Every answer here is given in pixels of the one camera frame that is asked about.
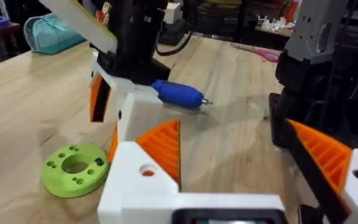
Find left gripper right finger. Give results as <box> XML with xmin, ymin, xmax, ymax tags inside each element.
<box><xmin>280</xmin><ymin>118</ymin><xmax>358</xmax><ymax>224</ymax></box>

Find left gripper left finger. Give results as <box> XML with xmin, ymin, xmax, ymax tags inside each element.
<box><xmin>97</xmin><ymin>119</ymin><xmax>181</xmax><ymax>224</ymax></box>

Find blue electric screwdriver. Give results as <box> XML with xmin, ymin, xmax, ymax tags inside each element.
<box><xmin>150</xmin><ymin>79</ymin><xmax>214</xmax><ymax>110</ymax></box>

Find green disc with holes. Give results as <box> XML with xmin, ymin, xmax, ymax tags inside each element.
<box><xmin>40</xmin><ymin>143</ymin><xmax>109</xmax><ymax>198</ymax></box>

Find teal zip bag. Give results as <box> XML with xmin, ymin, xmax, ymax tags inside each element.
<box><xmin>23</xmin><ymin>12</ymin><xmax>86</xmax><ymax>55</ymax></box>

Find white charger block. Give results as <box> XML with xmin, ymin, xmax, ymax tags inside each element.
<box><xmin>163</xmin><ymin>2</ymin><xmax>183</xmax><ymax>26</ymax></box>

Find pink scissors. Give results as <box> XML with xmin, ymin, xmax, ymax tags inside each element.
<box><xmin>231</xmin><ymin>42</ymin><xmax>281</xmax><ymax>63</ymax></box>

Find heap of white small parts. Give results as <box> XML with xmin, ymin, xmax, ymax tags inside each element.
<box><xmin>257</xmin><ymin>14</ymin><xmax>295</xmax><ymax>32</ymax></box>

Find black cable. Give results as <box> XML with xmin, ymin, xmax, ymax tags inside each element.
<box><xmin>155</xmin><ymin>29</ymin><xmax>196</xmax><ymax>57</ymax></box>

